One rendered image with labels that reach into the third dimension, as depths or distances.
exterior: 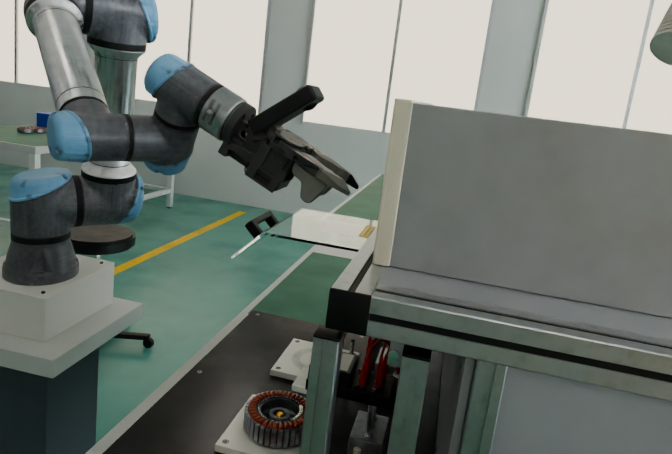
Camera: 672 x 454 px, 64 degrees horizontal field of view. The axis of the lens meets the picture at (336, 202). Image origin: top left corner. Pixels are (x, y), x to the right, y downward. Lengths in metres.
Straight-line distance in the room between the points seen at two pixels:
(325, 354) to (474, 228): 0.23
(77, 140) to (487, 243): 0.59
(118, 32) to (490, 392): 0.95
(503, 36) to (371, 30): 1.26
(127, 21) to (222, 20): 4.90
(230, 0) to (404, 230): 5.51
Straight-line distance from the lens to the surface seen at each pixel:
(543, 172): 0.65
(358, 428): 0.89
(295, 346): 1.19
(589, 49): 5.60
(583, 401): 0.63
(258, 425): 0.89
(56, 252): 1.31
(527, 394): 0.62
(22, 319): 1.30
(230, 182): 6.06
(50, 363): 1.22
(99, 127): 0.88
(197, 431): 0.95
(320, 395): 0.66
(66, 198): 1.28
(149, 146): 0.90
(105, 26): 1.20
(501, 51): 5.51
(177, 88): 0.86
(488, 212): 0.65
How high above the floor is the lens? 1.32
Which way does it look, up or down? 11 degrees down
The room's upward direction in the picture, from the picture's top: 7 degrees clockwise
